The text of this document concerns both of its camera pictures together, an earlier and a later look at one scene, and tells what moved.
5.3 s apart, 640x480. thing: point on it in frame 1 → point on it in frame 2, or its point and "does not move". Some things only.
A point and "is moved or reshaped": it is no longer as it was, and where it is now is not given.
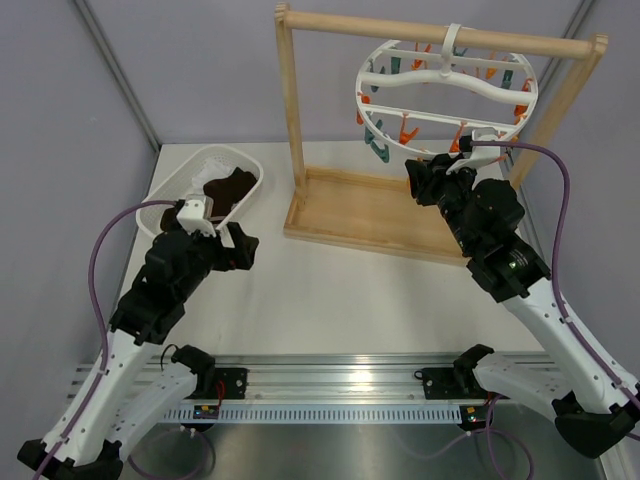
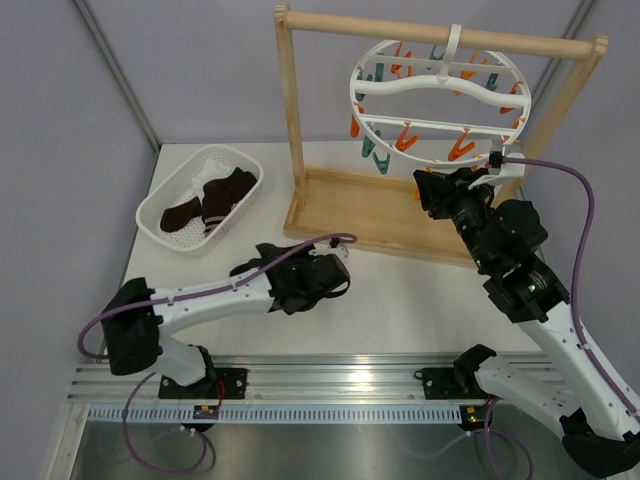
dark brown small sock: x=169 y=222 does not move
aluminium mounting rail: x=313 y=376 does not move
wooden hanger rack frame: x=380 y=216 does not move
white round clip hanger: x=435 y=99 is moved or reshaped
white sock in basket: x=208 y=172 does not move
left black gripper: x=240 y=257 → x=313 y=258
